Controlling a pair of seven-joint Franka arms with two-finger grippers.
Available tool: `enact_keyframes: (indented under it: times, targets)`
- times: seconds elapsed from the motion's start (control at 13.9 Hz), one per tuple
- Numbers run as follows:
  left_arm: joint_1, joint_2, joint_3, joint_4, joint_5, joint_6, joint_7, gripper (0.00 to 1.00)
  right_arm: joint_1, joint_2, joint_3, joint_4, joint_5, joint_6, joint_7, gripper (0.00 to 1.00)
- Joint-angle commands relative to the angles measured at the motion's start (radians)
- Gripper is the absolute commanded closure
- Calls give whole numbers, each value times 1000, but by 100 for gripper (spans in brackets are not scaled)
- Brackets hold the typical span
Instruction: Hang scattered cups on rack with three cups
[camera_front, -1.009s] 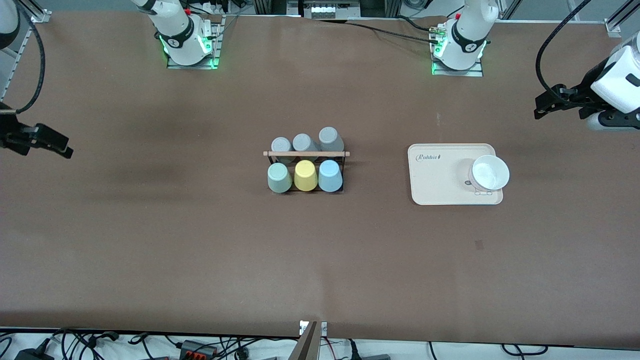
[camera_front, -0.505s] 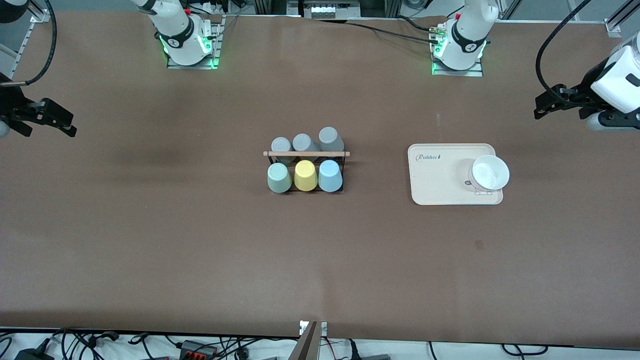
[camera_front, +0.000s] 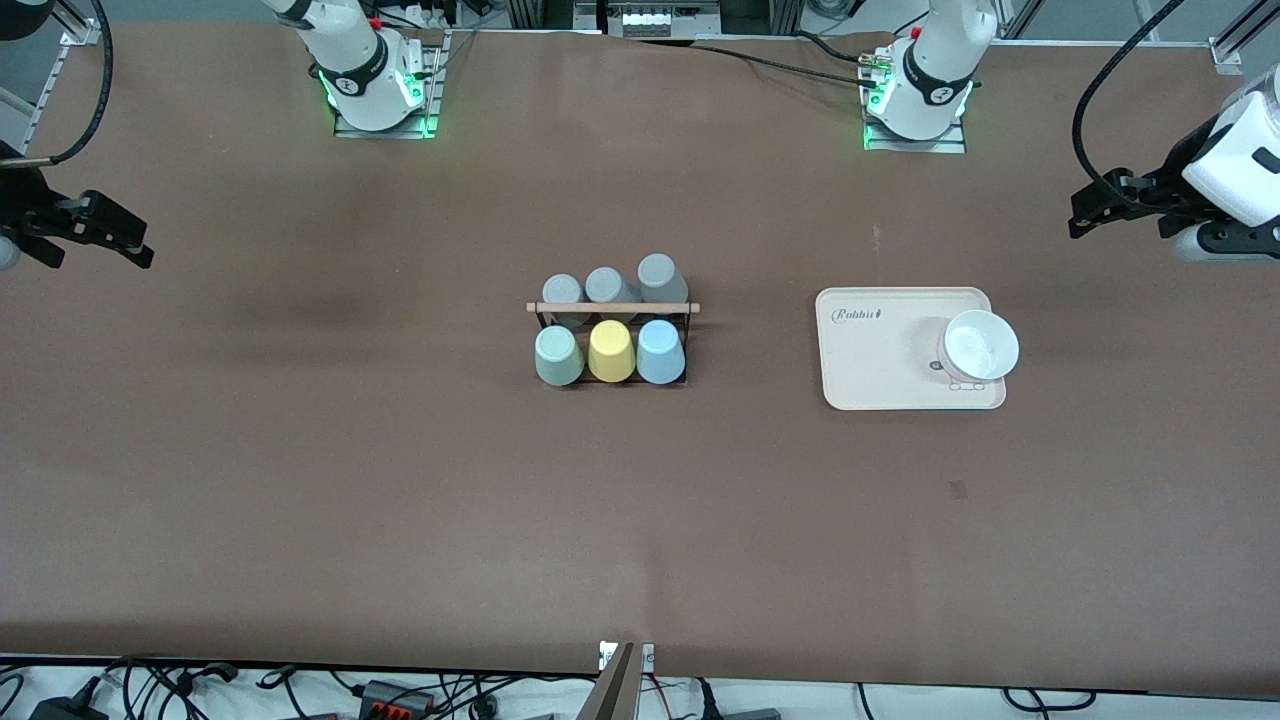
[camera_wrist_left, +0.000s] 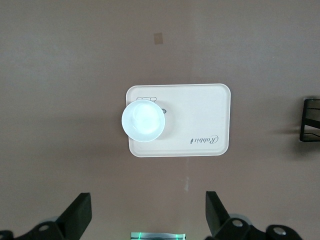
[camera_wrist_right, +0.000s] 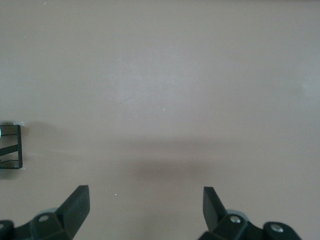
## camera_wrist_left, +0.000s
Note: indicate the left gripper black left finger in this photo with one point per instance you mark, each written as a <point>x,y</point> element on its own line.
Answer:
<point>75,220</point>

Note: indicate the white bowl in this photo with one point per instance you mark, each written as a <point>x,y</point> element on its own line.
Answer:
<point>143,121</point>

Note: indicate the beige rectangular tray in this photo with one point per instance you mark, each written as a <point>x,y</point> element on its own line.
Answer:
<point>195,112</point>

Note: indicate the brown tape patch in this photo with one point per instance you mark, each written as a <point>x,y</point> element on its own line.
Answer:
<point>158,38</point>

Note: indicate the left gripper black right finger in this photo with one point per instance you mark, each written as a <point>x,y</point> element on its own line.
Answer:
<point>220,220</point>

